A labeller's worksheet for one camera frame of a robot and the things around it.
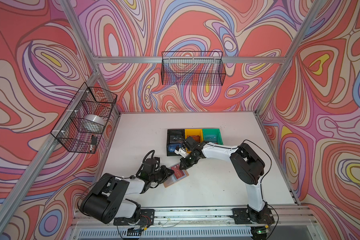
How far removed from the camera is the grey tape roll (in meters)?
0.70

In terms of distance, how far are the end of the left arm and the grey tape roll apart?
0.93 feet

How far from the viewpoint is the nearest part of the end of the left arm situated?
70 cm
